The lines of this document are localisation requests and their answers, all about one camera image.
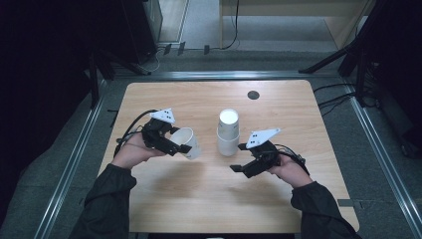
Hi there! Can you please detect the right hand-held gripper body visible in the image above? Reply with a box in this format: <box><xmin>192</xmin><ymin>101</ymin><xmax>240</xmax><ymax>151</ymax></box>
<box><xmin>245</xmin><ymin>127</ymin><xmax>283</xmax><ymax>171</ymax></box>

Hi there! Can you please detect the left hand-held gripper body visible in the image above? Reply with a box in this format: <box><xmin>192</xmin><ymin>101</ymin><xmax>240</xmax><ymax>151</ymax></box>
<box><xmin>141</xmin><ymin>108</ymin><xmax>176</xmax><ymax>154</ymax></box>

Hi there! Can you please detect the plain white paper cup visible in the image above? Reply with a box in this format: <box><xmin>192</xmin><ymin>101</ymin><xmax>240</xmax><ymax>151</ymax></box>
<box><xmin>169</xmin><ymin>126</ymin><xmax>202</xmax><ymax>161</ymax></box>

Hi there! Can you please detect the faintly printed white paper cup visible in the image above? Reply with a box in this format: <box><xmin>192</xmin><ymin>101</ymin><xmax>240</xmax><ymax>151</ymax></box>
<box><xmin>217</xmin><ymin>109</ymin><xmax>240</xmax><ymax>140</ymax></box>

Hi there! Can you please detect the person's left hand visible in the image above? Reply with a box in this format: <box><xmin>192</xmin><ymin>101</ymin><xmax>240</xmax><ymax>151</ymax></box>
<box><xmin>110</xmin><ymin>132</ymin><xmax>167</xmax><ymax>170</ymax></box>

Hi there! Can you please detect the person's right hand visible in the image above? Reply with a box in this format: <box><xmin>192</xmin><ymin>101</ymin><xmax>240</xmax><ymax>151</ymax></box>
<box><xmin>267</xmin><ymin>153</ymin><xmax>315</xmax><ymax>189</ymax></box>

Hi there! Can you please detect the black tape strip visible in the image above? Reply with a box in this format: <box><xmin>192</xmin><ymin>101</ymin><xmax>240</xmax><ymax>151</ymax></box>
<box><xmin>106</xmin><ymin>109</ymin><xmax>120</xmax><ymax>128</ymax></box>

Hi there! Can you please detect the black metal stand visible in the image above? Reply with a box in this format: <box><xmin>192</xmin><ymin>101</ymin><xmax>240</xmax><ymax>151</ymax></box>
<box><xmin>88</xmin><ymin>49</ymin><xmax>152</xmax><ymax>109</ymax></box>

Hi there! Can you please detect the grey tape piece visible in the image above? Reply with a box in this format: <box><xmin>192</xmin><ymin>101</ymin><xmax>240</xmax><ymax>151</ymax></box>
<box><xmin>336</xmin><ymin>198</ymin><xmax>363</xmax><ymax>209</ymax></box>

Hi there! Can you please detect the black cabinet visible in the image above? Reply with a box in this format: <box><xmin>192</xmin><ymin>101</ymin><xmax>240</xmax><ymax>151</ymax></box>
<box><xmin>120</xmin><ymin>0</ymin><xmax>164</xmax><ymax>65</ymax></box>

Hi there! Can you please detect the black tripod stand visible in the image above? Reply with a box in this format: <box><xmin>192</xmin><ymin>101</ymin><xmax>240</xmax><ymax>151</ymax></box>
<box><xmin>298</xmin><ymin>0</ymin><xmax>386</xmax><ymax>108</ymax></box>

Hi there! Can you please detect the light wooden shelf unit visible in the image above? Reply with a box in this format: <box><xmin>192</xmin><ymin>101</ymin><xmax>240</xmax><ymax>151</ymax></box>
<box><xmin>218</xmin><ymin>0</ymin><xmax>376</xmax><ymax>51</ymax></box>

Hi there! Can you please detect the left hand-held gripper cable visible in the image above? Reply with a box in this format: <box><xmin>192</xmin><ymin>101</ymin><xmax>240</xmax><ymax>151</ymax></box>
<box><xmin>113</xmin><ymin>109</ymin><xmax>158</xmax><ymax>158</ymax></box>

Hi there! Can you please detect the hand-held gripper cable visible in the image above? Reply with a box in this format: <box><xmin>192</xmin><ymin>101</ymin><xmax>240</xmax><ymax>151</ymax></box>
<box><xmin>275</xmin><ymin>143</ymin><xmax>312</xmax><ymax>177</ymax></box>
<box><xmin>113</xmin><ymin>109</ymin><xmax>158</xmax><ymax>158</ymax></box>

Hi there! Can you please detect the right hand-held gripper cable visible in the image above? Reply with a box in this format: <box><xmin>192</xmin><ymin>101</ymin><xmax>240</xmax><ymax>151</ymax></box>
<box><xmin>275</xmin><ymin>143</ymin><xmax>312</xmax><ymax>177</ymax></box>

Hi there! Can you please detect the white floor cable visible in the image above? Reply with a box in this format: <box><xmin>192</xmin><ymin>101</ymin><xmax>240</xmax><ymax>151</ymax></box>
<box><xmin>144</xmin><ymin>49</ymin><xmax>162</xmax><ymax>73</ymax></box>

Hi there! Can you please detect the metal floor rail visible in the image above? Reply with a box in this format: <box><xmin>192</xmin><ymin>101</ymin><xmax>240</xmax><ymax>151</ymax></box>
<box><xmin>112</xmin><ymin>70</ymin><xmax>339</xmax><ymax>81</ymax></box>
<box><xmin>33</xmin><ymin>79</ymin><xmax>110</xmax><ymax>239</ymax></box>
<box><xmin>342</xmin><ymin>78</ymin><xmax>422</xmax><ymax>238</ymax></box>

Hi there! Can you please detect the black floor cable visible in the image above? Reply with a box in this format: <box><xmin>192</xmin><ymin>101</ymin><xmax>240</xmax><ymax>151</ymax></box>
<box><xmin>317</xmin><ymin>92</ymin><xmax>356</xmax><ymax>110</ymax></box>
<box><xmin>313</xmin><ymin>82</ymin><xmax>356</xmax><ymax>95</ymax></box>

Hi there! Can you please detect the black hanging cable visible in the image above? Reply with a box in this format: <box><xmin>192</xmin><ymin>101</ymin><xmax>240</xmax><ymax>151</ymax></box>
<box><xmin>220</xmin><ymin>0</ymin><xmax>241</xmax><ymax>51</ymax></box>

